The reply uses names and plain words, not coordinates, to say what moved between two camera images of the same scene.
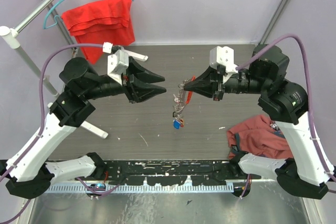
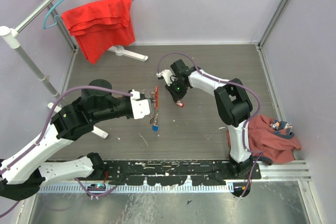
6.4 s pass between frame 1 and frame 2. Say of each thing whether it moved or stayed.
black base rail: stayed
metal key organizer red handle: moved
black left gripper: moved
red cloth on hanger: stayed
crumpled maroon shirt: stayed
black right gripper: moved
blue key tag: moved
